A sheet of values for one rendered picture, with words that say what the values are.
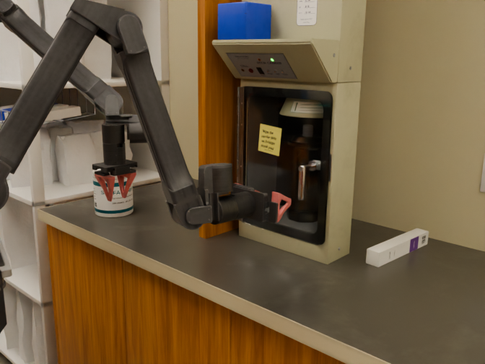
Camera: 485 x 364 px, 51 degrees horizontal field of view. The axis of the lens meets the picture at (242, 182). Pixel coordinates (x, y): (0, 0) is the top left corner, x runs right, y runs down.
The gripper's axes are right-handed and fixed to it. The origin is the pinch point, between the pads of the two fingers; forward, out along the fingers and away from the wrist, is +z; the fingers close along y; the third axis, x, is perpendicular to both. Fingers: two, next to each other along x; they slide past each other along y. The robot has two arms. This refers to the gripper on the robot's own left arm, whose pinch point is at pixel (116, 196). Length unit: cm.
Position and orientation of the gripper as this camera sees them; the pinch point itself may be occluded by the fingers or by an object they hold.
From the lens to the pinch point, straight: 141.4
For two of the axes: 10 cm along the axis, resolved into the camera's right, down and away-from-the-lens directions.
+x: -7.4, -1.7, 6.5
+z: -0.1, 9.7, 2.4
